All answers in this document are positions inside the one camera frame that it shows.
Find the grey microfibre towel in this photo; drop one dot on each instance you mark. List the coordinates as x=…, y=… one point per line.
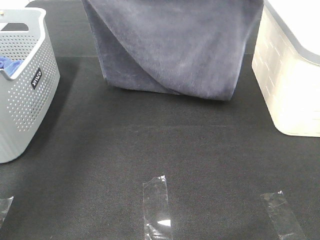
x=180, y=47

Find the grey perforated laundry basket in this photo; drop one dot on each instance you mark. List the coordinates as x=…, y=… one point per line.
x=27, y=92

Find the cream plastic storage basket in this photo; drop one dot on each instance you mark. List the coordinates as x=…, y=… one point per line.
x=286, y=64

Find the clear tape strip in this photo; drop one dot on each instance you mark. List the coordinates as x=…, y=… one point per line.
x=156, y=216
x=5, y=205
x=282, y=217

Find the black table mat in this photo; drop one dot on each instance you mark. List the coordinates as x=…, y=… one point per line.
x=82, y=175

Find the middle clear tape strip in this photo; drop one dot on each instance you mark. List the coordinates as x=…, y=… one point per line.
x=156, y=216

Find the right clear tape strip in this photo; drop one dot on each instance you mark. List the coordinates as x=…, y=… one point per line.
x=282, y=217

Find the left clear tape strip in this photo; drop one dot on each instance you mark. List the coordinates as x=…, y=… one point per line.
x=5, y=205

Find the blue cloth in basket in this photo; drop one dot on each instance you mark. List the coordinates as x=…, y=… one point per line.
x=8, y=65

